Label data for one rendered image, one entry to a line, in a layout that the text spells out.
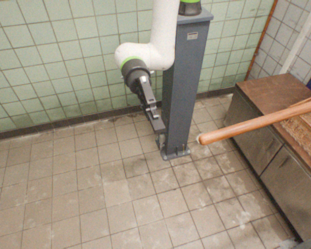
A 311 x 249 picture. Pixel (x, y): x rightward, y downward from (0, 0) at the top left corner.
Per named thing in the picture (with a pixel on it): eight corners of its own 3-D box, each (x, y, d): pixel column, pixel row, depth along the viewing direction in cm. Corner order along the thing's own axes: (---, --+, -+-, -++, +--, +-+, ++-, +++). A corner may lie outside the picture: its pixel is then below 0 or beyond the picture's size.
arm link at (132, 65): (120, 83, 79) (117, 60, 72) (151, 77, 81) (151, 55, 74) (123, 93, 75) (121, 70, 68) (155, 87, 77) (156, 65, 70)
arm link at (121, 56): (111, 63, 88) (112, 37, 80) (141, 62, 91) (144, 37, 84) (118, 83, 79) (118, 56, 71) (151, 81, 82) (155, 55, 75)
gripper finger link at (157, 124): (157, 112, 62) (157, 110, 62) (165, 129, 58) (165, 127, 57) (147, 114, 62) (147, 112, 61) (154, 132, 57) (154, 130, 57)
